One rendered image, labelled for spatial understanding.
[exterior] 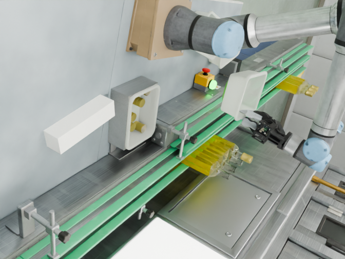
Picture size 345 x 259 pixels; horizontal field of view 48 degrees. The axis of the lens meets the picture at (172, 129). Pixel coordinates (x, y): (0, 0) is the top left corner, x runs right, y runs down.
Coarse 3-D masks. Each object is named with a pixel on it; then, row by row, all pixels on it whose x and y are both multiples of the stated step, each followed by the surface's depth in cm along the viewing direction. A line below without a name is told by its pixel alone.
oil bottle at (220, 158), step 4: (200, 148) 164; (204, 148) 164; (208, 148) 165; (200, 152) 162; (204, 152) 162; (208, 152) 162; (212, 152) 162; (216, 152) 163; (208, 156) 160; (212, 156) 160; (216, 156) 160; (220, 156) 161; (224, 156) 161; (220, 160) 159; (224, 160) 159; (220, 164) 159; (224, 164) 159
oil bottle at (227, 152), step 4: (208, 140) 169; (212, 140) 170; (204, 144) 167; (208, 144) 167; (212, 144) 167; (216, 144) 167; (220, 144) 168; (212, 148) 165; (216, 148) 165; (220, 148) 165; (224, 148) 166; (228, 148) 166; (220, 152) 164; (224, 152) 163; (228, 152) 164; (232, 152) 165; (228, 156) 163; (228, 160) 164
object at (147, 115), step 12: (156, 84) 139; (132, 96) 129; (144, 96) 145; (156, 96) 143; (132, 108) 144; (144, 108) 148; (156, 108) 145; (144, 120) 150; (132, 132) 148; (144, 132) 150; (132, 144) 142
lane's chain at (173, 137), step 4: (300, 44) 281; (288, 52) 260; (276, 60) 243; (220, 96) 185; (208, 104) 177; (196, 112) 168; (184, 120) 161; (172, 136) 158; (176, 136) 160; (172, 140) 159; (168, 144) 157
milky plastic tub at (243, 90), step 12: (240, 72) 142; (252, 72) 146; (264, 72) 147; (228, 84) 138; (240, 84) 135; (252, 84) 154; (228, 96) 139; (240, 96) 135; (252, 96) 155; (228, 108) 140; (240, 108) 151; (252, 108) 155
